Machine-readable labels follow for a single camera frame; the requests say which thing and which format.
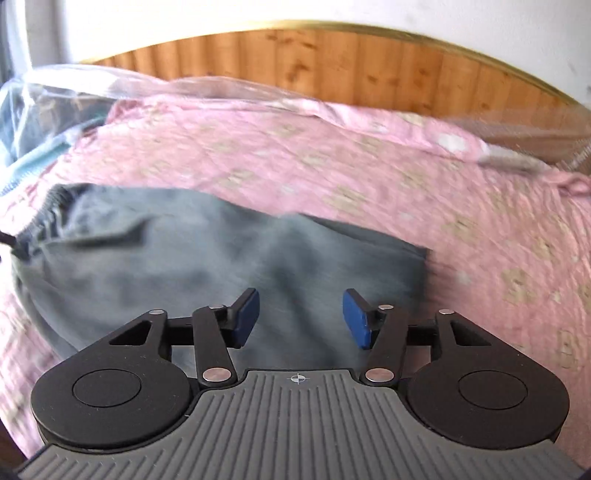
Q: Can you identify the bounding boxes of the grey sweatpants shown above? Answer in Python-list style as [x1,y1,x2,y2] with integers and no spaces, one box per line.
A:
[12,184,429,371]

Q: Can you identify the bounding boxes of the wooden headboard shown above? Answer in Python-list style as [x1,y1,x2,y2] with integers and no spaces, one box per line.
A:
[93,21,590,174]

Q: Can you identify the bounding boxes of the pink teddy bear quilt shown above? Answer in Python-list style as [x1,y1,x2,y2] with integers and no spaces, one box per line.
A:
[1,101,590,464]

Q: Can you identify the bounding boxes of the clear plastic storage bag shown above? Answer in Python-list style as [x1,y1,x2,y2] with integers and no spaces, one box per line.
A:
[1,64,590,197]

